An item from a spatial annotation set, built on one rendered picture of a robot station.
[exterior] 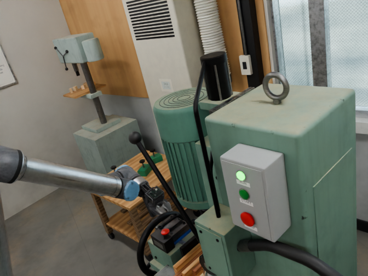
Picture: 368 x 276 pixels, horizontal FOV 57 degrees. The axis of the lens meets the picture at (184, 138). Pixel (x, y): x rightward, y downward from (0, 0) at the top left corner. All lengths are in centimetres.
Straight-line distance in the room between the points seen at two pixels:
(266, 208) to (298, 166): 9
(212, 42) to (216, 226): 174
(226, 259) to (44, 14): 352
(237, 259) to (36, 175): 76
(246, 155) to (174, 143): 31
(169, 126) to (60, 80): 320
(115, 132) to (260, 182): 269
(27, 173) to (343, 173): 96
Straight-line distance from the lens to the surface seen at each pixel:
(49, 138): 399
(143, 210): 284
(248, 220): 65
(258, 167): 57
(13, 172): 121
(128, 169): 168
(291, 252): 68
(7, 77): 377
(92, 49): 292
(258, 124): 62
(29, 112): 387
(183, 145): 86
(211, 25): 233
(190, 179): 92
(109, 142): 318
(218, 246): 76
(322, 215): 72
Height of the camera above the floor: 178
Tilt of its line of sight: 24 degrees down
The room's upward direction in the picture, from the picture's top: 14 degrees counter-clockwise
